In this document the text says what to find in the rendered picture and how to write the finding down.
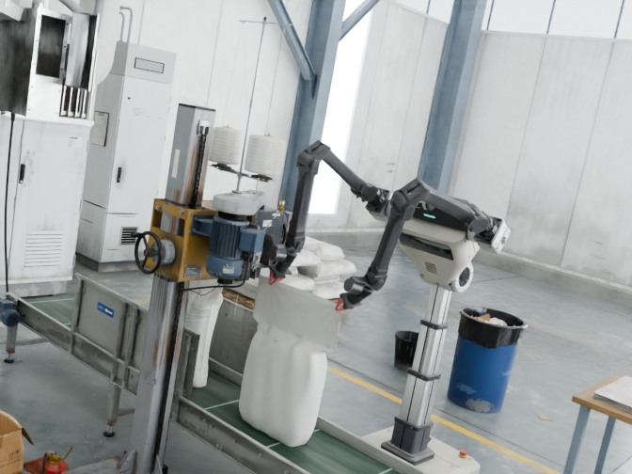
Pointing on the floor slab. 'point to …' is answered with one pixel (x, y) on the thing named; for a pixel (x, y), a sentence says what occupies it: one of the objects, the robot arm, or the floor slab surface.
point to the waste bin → (483, 358)
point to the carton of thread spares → (11, 445)
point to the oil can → (53, 463)
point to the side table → (586, 425)
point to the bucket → (404, 349)
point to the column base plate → (123, 464)
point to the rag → (40, 466)
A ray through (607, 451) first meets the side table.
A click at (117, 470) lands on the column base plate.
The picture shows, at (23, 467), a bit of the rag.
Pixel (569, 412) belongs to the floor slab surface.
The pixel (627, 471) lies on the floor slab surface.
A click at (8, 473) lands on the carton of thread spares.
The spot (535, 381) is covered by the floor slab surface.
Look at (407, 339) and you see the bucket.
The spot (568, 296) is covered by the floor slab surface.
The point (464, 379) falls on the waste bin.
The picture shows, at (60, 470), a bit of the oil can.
